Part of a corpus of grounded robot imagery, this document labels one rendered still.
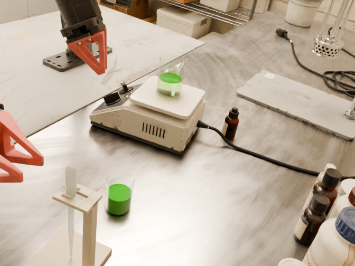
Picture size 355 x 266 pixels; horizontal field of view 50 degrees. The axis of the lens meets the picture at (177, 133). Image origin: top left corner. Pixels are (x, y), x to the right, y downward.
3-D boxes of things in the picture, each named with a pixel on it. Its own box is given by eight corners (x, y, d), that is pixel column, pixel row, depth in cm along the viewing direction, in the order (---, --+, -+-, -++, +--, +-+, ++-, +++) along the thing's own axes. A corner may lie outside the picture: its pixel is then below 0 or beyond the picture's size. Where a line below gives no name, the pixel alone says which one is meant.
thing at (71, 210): (65, 258, 50) (63, 167, 41) (69, 253, 50) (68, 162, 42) (73, 262, 49) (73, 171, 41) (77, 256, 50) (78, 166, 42)
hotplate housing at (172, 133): (87, 125, 77) (89, 90, 72) (118, 98, 87) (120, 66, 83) (192, 162, 72) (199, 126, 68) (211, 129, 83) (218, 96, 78)
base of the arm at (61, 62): (115, 24, 104) (95, 17, 107) (61, 41, 89) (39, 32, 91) (113, 51, 108) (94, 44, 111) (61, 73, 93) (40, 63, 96)
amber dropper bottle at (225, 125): (235, 133, 83) (243, 105, 79) (233, 141, 80) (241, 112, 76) (222, 130, 83) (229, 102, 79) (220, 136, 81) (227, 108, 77)
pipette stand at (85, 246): (24, 272, 48) (15, 197, 41) (63, 229, 55) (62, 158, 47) (77, 299, 46) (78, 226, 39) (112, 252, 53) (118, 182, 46)
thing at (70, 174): (66, 193, 44) (65, 163, 41) (75, 198, 44) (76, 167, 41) (62, 197, 43) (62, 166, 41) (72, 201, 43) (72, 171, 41)
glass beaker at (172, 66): (150, 88, 76) (155, 49, 71) (175, 86, 78) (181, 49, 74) (160, 103, 71) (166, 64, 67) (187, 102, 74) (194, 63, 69)
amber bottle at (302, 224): (315, 235, 61) (335, 197, 57) (312, 249, 59) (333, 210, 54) (295, 226, 62) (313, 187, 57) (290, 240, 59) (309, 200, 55)
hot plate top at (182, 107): (127, 101, 71) (127, 97, 71) (152, 77, 81) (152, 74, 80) (187, 121, 69) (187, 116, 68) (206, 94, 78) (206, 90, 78)
